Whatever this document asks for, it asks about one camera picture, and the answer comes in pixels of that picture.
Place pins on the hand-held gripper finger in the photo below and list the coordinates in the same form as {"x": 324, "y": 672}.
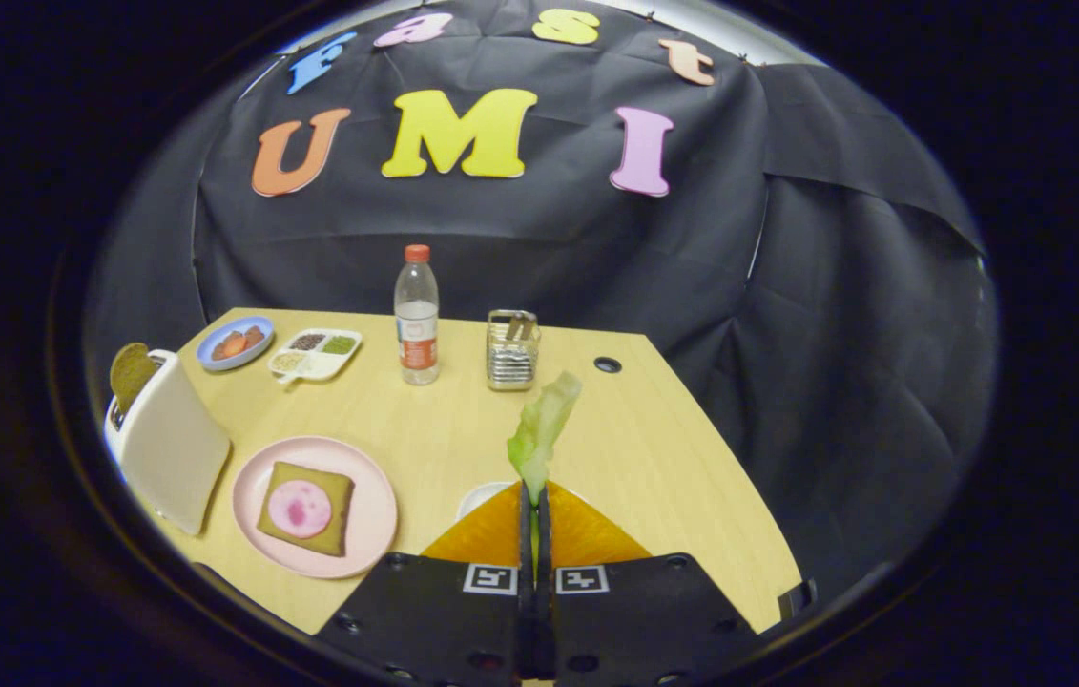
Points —
{"x": 525, "y": 544}
{"x": 545, "y": 544}

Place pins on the green lettuce leaf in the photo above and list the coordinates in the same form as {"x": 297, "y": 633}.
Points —
{"x": 541, "y": 425}

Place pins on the plain brown toast slice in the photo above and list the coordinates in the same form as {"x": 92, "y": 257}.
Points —
{"x": 131, "y": 374}

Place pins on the small white square plate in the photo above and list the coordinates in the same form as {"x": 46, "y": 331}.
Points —
{"x": 480, "y": 498}

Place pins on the pink round plate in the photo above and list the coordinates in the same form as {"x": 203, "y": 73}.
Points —
{"x": 372, "y": 515}

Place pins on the toast slice under ham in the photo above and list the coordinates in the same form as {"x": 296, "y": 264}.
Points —
{"x": 334, "y": 539}

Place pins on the pink ham slice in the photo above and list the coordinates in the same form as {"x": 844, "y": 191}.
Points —
{"x": 300, "y": 509}

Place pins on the clear water bottle red cap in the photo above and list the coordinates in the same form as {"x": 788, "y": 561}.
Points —
{"x": 417, "y": 334}

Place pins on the white divided seed tray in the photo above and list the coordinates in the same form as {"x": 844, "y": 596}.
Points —
{"x": 315, "y": 367}

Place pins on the black backdrop cloth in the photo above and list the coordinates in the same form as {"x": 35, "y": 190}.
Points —
{"x": 596, "y": 267}

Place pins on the brown meat patty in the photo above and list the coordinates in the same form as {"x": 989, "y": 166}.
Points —
{"x": 218, "y": 349}
{"x": 255, "y": 335}

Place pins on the red tomato slice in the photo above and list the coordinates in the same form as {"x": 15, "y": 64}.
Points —
{"x": 235, "y": 344}

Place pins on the blue round plate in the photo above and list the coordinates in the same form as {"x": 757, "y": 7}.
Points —
{"x": 215, "y": 363}

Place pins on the white toaster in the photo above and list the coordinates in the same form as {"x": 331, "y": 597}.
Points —
{"x": 176, "y": 448}

